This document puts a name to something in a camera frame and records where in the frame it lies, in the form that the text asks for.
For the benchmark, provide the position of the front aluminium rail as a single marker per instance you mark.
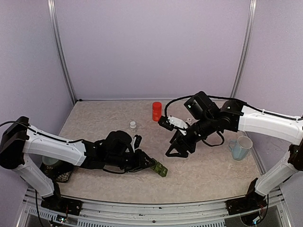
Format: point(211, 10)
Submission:
point(198, 214)

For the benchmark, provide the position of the green ceramic bowl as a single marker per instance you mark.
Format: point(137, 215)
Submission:
point(48, 161)

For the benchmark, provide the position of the red cylindrical can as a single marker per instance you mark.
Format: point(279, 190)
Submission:
point(156, 111)

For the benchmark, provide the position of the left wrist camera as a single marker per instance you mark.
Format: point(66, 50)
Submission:
point(136, 141)

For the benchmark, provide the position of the light blue mug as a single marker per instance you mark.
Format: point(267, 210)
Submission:
point(240, 147)

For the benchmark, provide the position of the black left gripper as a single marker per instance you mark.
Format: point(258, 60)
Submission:
point(140, 162)

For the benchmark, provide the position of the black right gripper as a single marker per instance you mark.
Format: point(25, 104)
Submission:
point(177, 144)

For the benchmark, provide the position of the right aluminium frame post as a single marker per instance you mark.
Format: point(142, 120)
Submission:
point(245, 48)

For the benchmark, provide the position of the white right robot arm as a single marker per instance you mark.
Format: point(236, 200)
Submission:
point(236, 115)

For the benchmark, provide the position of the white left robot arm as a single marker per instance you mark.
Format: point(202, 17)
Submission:
point(21, 139)

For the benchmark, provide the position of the aluminium frame post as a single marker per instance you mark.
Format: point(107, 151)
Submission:
point(245, 48)
point(59, 47)

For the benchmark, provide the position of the left aluminium frame post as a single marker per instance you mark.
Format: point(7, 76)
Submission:
point(59, 47)

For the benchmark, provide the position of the small white pill bottle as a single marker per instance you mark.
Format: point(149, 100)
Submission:
point(133, 126)

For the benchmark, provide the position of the black square tray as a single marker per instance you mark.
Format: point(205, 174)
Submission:
point(60, 172)

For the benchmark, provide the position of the green pill organizer box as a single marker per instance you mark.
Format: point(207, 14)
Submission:
point(160, 169)

